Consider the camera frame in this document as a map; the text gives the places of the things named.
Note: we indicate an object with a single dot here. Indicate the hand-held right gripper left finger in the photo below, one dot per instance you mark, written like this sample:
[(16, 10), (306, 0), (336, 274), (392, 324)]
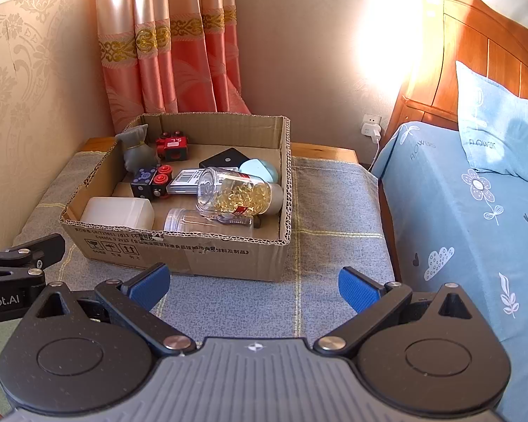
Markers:
[(152, 283)]

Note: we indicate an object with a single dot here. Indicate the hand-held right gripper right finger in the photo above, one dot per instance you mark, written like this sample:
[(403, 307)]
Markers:
[(356, 285)]

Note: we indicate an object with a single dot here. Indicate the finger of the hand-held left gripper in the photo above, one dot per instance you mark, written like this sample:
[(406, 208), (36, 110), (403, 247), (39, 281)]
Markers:
[(46, 248)]

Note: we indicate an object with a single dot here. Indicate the clear plastic jar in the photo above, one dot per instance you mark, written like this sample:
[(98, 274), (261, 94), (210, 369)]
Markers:
[(189, 220)]

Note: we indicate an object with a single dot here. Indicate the white plastic container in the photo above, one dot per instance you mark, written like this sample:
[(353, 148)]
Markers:
[(119, 214)]

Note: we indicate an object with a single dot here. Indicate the brown cardboard box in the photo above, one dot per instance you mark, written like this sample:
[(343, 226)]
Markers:
[(246, 255)]

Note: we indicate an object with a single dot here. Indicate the black toy train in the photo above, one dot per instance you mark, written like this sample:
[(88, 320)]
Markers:
[(152, 180)]

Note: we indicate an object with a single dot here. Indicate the small barcode label box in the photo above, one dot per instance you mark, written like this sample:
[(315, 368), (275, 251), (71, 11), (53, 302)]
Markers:
[(185, 181)]

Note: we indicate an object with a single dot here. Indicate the capsule bottle with silver cap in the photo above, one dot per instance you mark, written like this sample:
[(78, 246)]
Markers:
[(240, 193)]

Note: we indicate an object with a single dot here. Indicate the grey cat figurine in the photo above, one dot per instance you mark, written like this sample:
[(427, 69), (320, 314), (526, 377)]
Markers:
[(136, 151)]

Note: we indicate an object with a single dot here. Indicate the red toy train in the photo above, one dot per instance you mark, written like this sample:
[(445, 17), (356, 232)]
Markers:
[(172, 146)]

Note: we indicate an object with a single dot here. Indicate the black oval case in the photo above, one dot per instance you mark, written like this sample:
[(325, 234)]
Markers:
[(224, 158)]

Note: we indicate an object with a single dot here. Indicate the light blue round case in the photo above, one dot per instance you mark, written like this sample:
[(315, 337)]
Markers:
[(259, 170)]

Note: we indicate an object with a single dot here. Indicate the blue flower bed sheet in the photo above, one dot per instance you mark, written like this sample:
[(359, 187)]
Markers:
[(457, 228)]

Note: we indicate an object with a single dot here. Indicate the white charger plug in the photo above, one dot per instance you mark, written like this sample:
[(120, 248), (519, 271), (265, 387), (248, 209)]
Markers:
[(376, 134)]

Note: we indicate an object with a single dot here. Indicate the blue flower pillow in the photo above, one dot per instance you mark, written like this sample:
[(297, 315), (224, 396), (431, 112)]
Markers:
[(501, 132)]

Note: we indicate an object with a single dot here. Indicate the pink curtain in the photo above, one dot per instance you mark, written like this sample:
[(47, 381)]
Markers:
[(171, 44)]

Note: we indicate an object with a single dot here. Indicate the wooden bed headboard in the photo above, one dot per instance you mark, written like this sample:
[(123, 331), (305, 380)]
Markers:
[(471, 52)]

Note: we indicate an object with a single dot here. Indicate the white wall outlet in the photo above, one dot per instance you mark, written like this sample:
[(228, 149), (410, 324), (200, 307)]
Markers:
[(368, 122)]

